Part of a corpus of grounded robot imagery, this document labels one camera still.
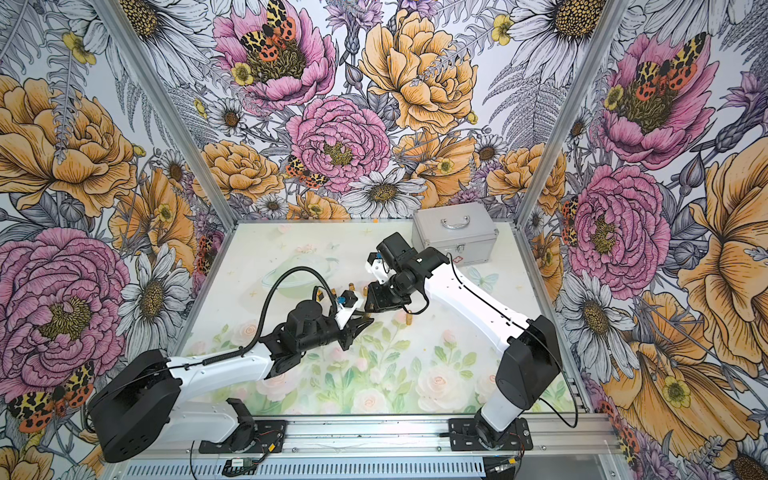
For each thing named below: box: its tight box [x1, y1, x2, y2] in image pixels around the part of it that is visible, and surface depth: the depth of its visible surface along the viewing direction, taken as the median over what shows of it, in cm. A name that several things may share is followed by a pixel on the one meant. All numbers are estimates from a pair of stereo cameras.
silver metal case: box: [411, 201, 499, 267], surface depth 102 cm
